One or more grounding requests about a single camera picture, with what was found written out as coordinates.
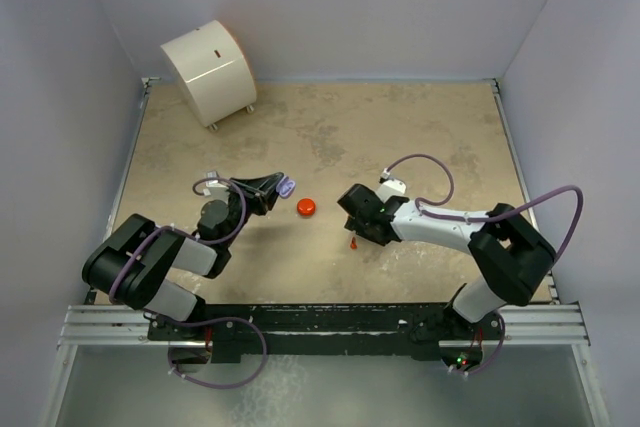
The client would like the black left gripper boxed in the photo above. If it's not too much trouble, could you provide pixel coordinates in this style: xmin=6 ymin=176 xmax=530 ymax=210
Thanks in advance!
xmin=221 ymin=173 xmax=284 ymax=247

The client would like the lilac earbud charging case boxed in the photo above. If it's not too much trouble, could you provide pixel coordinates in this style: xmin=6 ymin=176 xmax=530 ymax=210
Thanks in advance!
xmin=276 ymin=176 xmax=296 ymax=199

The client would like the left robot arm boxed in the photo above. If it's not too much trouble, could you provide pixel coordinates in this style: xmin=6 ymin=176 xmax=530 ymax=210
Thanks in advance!
xmin=82 ymin=172 xmax=296 ymax=339

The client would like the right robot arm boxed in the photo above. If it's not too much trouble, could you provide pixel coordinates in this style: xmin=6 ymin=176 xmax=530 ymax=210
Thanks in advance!
xmin=338 ymin=182 xmax=557 ymax=338

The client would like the orange earbud charging case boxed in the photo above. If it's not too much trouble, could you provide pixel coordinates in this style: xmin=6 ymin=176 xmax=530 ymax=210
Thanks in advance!
xmin=296 ymin=198 xmax=316 ymax=217

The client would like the white cylindrical box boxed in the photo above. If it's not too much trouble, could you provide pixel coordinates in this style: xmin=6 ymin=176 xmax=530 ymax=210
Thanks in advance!
xmin=161 ymin=21 xmax=257 ymax=130

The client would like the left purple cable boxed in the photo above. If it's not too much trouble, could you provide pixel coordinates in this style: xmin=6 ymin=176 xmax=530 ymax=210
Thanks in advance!
xmin=107 ymin=177 xmax=271 ymax=389

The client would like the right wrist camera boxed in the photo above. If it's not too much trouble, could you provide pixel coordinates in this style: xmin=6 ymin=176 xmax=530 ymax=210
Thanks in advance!
xmin=376 ymin=169 xmax=406 ymax=203

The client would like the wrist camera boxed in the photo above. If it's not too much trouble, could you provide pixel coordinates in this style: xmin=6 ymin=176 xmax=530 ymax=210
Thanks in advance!
xmin=201 ymin=171 xmax=229 ymax=202
xmin=376 ymin=169 xmax=406 ymax=203

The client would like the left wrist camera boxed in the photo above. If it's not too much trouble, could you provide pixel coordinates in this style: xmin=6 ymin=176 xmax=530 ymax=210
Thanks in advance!
xmin=201 ymin=171 xmax=229 ymax=202

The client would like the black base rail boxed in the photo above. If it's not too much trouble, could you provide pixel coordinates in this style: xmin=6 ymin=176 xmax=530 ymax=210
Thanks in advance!
xmin=148 ymin=302 xmax=505 ymax=366

